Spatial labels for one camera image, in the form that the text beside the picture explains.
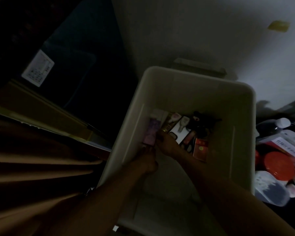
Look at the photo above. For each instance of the person's right hand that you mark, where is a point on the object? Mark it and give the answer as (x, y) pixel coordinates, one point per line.
(169, 145)

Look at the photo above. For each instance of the person's left hand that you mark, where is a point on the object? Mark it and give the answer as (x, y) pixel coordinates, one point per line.
(147, 160)

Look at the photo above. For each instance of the gold foil packet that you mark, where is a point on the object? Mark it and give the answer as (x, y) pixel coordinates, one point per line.
(166, 125)

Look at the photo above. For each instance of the black scissors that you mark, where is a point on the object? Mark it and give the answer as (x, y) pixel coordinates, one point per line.
(189, 147)

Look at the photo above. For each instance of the phone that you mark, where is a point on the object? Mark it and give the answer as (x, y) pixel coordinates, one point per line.
(180, 127)

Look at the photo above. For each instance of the pink red slim tube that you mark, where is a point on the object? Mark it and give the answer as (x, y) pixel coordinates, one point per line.
(189, 137)

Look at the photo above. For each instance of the purple packet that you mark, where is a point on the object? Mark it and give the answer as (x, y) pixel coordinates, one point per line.
(151, 132)

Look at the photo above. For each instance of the pink white small bottle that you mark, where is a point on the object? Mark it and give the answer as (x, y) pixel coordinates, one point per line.
(174, 117)
(293, 190)

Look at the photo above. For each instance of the small red box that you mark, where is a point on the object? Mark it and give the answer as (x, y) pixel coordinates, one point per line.
(201, 149)

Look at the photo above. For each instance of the white plastic storage bin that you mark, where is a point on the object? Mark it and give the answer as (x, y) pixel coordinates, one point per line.
(199, 95)

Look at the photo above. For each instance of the clear bottle white cap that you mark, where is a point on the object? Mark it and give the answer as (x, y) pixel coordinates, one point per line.
(273, 126)

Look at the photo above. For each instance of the clear cotton swab box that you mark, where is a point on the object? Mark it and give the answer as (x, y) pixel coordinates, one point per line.
(271, 189)

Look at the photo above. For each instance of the orange red round jar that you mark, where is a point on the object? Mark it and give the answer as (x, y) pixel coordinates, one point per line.
(280, 167)

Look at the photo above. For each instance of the zip pouch red label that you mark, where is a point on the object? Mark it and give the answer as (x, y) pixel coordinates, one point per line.
(287, 142)

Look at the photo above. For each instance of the person's right forearm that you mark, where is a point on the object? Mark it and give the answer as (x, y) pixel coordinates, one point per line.
(236, 204)

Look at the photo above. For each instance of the person's left forearm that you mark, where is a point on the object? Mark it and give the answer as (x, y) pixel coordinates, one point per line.
(100, 206)

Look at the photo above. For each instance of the black table countertop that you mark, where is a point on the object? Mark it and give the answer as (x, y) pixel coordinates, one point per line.
(285, 218)

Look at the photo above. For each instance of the white sticker label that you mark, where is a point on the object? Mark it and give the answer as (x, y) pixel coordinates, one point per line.
(38, 68)

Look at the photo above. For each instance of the yellow tape piece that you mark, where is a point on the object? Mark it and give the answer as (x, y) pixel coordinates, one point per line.
(279, 25)

